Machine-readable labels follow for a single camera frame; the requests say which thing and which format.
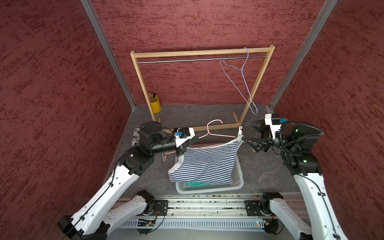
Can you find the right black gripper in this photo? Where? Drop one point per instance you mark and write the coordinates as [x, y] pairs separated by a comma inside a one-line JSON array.
[[265, 134]]

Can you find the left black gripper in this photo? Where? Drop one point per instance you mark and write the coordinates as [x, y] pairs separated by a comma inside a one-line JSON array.
[[180, 149]]

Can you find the pink wire hanger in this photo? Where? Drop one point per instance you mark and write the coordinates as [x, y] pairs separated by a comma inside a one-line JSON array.
[[209, 127]]

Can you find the white clothespin top striped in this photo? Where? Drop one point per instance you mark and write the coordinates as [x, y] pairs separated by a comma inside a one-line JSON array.
[[240, 133]]

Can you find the striped tank top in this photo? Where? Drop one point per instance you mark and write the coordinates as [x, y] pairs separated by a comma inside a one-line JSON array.
[[208, 165]]

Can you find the light blue wire hanger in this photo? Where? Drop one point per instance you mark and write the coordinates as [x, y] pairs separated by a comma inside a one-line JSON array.
[[235, 73]]

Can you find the green tank top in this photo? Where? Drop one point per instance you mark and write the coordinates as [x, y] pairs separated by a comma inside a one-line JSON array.
[[196, 184]]

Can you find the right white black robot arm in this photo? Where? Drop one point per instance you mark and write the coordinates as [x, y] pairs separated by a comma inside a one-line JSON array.
[[296, 140]]

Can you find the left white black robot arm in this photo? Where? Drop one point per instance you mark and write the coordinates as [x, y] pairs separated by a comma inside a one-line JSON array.
[[95, 220]]

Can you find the yellow pencil cup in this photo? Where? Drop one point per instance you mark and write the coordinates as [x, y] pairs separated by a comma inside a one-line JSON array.
[[155, 103]]

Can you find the white plastic laundry basket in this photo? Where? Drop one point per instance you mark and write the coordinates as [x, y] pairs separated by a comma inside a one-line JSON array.
[[235, 183]]

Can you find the wooden clothes rack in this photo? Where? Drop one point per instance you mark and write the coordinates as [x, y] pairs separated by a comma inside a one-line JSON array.
[[268, 52]]

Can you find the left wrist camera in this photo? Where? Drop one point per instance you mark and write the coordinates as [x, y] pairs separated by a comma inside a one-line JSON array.
[[183, 135]]

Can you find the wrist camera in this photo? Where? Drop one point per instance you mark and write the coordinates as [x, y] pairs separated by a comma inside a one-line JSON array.
[[274, 121], [183, 135]]

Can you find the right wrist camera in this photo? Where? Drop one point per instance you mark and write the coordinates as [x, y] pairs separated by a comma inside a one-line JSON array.
[[274, 121]]

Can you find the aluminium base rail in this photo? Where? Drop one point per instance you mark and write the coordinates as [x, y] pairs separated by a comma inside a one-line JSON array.
[[218, 206]]

